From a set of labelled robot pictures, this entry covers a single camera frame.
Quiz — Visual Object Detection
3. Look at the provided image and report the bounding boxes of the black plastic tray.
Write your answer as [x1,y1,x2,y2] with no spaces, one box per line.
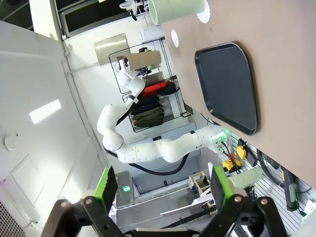
[194,41,259,137]

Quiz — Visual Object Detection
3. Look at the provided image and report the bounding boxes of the stack of dark folded bags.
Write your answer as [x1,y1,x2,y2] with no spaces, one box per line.
[130,95,164,128]

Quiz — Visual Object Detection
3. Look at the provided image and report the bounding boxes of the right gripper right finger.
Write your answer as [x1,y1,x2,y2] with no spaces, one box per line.
[201,165,288,237]

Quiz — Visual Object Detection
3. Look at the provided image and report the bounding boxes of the rectangular ceiling light panel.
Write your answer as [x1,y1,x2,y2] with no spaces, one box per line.
[29,99,62,124]

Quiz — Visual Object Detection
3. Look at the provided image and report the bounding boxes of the black left arm hose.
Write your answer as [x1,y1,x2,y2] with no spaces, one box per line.
[103,97,192,176]

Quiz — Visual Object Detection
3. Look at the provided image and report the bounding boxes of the white scalloped paper coaster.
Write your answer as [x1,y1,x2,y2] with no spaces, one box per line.
[171,29,180,48]
[197,0,211,25]

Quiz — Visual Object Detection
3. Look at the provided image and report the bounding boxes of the pale mint green cup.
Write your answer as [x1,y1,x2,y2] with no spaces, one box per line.
[148,0,208,25]

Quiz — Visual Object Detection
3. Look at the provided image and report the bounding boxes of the wooden crate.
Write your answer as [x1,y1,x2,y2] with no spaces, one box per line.
[189,171,213,198]

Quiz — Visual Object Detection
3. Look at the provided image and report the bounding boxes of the perforated metal grille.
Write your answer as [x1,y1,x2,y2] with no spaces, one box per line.
[0,199,25,237]

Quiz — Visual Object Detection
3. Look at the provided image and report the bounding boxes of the sage green cup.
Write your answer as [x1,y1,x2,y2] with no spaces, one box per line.
[226,166,263,190]

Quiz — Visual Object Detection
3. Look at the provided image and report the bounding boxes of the yellow emergency stop box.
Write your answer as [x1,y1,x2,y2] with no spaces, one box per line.
[223,159,241,172]
[236,145,248,160]

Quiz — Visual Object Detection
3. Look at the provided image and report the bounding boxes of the white wall conduit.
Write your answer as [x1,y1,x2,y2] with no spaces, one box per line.
[61,44,111,168]

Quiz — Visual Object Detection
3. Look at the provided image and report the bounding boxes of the steel wall plate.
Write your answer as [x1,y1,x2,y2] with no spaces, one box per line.
[93,33,131,66]

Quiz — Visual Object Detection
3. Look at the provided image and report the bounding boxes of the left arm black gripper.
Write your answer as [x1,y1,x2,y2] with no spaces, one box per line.
[137,47,154,75]

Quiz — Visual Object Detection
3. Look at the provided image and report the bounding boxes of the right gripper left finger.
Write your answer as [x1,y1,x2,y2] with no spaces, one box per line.
[40,165,124,237]

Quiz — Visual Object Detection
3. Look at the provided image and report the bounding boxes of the black wire shelf rack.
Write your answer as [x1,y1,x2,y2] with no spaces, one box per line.
[108,37,195,134]

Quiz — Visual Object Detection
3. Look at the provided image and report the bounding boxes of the white smoke detector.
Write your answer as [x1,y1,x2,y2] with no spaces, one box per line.
[3,134,18,151]

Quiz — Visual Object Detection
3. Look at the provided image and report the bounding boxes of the red bag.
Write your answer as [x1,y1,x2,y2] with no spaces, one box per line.
[142,82,169,97]

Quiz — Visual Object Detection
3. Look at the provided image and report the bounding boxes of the black bag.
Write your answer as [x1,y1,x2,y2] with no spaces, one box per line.
[158,82,177,96]

